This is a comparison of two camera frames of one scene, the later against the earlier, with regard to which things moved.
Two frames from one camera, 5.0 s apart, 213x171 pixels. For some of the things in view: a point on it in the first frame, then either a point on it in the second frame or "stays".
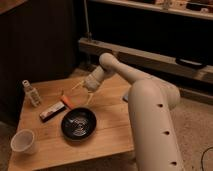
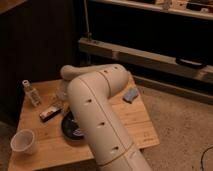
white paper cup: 22,142 stays
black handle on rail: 191,63 stays
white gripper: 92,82 to 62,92
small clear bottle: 31,93 stays
